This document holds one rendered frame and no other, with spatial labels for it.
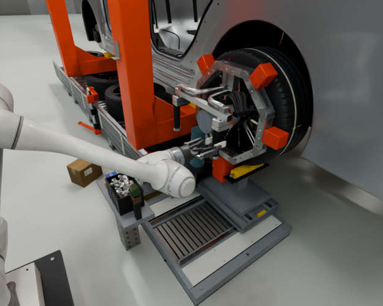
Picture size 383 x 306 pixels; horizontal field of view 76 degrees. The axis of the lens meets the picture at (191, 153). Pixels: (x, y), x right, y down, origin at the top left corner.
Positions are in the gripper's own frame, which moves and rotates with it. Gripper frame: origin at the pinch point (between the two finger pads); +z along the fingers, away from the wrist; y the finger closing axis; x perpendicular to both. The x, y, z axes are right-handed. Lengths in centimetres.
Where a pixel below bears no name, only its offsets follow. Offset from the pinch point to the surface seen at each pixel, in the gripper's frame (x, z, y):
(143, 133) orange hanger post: -19, -11, -59
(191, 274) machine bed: -75, -21, 11
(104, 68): -26, 28, -252
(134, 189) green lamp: -17.0, -39.3, -9.7
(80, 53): -5, 4, -254
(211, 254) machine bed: -75, -3, 8
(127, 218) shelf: -38, -43, -14
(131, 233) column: -69, -38, -29
